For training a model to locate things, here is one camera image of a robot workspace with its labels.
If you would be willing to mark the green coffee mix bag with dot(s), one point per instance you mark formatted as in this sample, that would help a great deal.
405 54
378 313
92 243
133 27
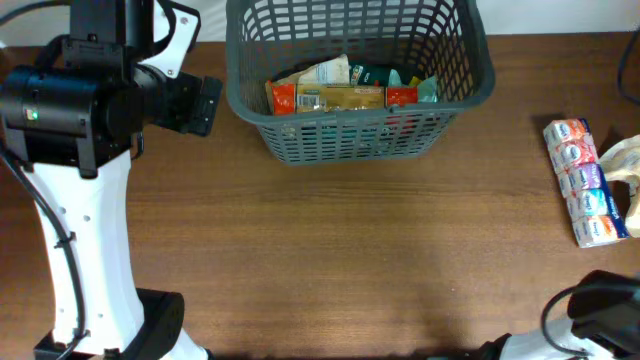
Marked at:
382 75

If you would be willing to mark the multicolour tissue pack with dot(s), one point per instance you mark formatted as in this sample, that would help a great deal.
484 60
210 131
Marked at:
596 220

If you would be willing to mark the teal snack packet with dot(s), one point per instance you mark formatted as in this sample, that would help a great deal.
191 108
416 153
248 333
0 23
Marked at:
425 90

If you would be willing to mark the orange biscuit package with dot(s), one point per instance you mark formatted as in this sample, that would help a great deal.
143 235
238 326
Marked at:
325 98

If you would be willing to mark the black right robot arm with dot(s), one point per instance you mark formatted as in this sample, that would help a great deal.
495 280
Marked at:
596 319

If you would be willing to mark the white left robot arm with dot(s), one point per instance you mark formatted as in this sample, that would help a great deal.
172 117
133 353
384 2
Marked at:
73 124

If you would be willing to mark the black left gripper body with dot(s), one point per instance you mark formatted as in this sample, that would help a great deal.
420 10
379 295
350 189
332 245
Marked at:
204 106

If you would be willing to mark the grey plastic basket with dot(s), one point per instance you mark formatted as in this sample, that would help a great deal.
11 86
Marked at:
443 40

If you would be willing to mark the beige paper bag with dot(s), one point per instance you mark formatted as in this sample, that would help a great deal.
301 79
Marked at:
320 74

